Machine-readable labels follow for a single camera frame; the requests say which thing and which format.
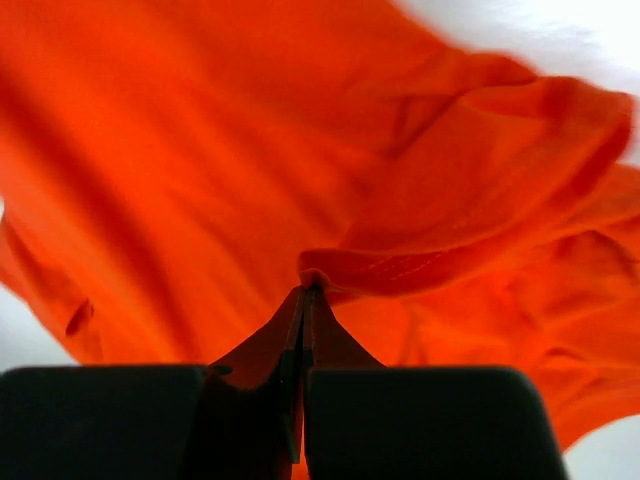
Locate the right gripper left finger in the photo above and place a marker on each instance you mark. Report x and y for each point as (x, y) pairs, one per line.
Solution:
(237, 418)

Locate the orange t shirt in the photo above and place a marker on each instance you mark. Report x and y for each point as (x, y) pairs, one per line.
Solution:
(172, 170)

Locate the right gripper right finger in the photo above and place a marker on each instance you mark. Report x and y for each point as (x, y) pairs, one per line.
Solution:
(364, 420)

